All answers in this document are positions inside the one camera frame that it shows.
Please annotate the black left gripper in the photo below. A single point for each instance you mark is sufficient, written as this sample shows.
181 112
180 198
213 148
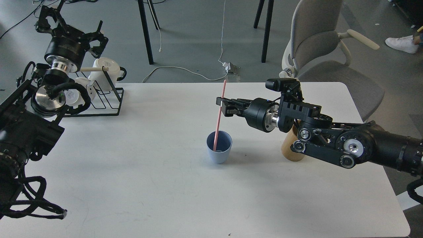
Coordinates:
66 49

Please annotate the black wire mug rack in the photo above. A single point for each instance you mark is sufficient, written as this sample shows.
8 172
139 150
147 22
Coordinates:
105 103

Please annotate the black table leg right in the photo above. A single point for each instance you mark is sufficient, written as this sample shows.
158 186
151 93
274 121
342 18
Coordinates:
267 27

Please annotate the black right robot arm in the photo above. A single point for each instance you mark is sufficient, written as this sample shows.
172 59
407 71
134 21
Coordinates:
311 133

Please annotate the white mug lower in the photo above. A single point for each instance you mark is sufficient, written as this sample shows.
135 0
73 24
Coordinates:
74 98

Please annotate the pink chopstick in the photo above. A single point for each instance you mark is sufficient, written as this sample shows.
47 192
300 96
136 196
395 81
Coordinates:
218 119

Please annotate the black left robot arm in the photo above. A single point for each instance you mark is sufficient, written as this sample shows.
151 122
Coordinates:
30 116

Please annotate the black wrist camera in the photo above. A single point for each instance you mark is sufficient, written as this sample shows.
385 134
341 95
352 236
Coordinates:
283 85

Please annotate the black table leg left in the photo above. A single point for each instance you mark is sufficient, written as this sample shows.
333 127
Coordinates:
145 26

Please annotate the white power adapter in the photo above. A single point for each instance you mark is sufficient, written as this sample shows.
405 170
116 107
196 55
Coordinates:
230 68

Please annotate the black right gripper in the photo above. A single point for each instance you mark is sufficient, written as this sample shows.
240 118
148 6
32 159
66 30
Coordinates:
258 113

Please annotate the blue plastic cup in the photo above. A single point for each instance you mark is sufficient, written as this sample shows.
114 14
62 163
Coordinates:
223 147

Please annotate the black table leg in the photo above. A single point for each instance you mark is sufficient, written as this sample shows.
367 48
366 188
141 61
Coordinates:
145 26
267 27

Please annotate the white sneaker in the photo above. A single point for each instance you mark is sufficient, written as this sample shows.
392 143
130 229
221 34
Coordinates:
408 44

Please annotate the grey office chair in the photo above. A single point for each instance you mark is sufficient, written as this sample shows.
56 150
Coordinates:
316 53

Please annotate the bamboo cylinder holder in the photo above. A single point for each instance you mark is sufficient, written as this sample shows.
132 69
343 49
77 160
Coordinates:
291 137

